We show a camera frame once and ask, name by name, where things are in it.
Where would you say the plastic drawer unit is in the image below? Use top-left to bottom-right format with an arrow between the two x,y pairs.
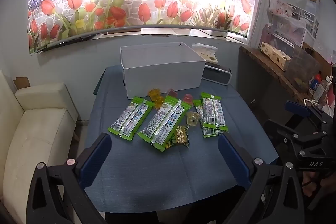
297,0 -> 321,41

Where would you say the tulip wall poster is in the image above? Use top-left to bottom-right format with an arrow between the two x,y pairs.
28,0 -> 263,54

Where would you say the white tissue pack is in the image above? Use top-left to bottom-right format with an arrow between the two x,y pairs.
191,43 -> 219,63

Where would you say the white cardboard box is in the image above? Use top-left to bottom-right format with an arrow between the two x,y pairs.
120,42 -> 206,100

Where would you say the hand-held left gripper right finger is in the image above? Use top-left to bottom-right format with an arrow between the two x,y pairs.
217,133 -> 305,224

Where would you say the clear plastic container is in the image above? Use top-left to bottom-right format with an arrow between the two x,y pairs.
285,44 -> 322,93

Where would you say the floral paper box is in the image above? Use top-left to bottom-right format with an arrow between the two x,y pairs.
268,0 -> 293,17

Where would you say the grey pipe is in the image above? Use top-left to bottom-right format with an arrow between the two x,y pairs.
35,25 -> 248,52

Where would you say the small gold snack packet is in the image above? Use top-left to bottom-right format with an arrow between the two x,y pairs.
172,126 -> 190,148

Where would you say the pale yellow jelly cup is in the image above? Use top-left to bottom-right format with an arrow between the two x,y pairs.
185,112 -> 200,127

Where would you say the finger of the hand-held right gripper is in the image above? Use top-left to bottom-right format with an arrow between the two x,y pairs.
285,99 -> 332,135
263,119 -> 326,159

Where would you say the wooden shelf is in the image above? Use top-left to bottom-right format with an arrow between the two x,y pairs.
238,46 -> 336,119

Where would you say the long green snack packet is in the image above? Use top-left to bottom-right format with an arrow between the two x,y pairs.
138,94 -> 193,152
108,96 -> 155,141
200,92 -> 227,128
194,99 -> 229,138

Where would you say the black speaker with white rim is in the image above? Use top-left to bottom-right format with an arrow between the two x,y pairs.
202,62 -> 232,86

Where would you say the white leather sofa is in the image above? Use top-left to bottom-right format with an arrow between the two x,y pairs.
0,69 -> 79,224

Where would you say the clear plastic storage bin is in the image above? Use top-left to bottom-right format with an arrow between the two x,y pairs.
262,15 -> 313,56

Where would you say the blue tablecloth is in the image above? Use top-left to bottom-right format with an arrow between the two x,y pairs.
84,65 -> 279,212

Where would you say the brown cardboard scrap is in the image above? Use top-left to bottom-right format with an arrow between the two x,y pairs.
14,77 -> 31,88

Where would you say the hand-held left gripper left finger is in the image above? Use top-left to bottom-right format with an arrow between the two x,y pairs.
26,133 -> 112,224

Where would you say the person's right hand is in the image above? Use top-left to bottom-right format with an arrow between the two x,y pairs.
302,170 -> 336,198

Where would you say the cream patterned carton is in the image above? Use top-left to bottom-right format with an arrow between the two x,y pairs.
260,42 -> 291,71

